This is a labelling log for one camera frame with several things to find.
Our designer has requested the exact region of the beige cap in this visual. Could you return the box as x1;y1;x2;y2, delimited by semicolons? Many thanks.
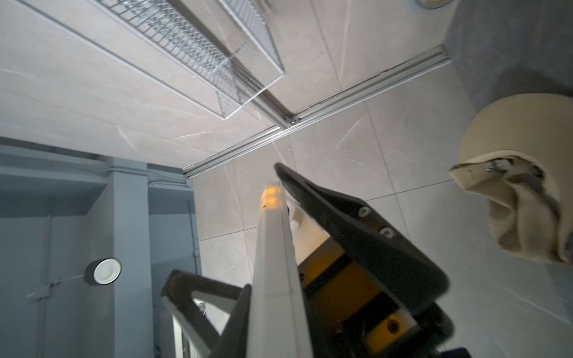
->
449;93;572;266

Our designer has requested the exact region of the small round grey clock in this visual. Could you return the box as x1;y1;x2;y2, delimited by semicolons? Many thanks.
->
415;0;453;10

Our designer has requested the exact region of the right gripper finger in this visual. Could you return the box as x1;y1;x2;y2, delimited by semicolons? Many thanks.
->
210;284;252;358

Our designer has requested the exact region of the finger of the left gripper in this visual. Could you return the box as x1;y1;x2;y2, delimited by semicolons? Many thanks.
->
161;269;242;354

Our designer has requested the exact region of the white wire mesh basket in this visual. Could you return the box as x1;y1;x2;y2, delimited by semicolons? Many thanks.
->
93;1;288;128

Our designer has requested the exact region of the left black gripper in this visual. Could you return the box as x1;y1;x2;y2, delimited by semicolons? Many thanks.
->
274;163;469;357

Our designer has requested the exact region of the white remote control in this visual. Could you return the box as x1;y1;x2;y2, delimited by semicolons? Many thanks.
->
246;182;313;357

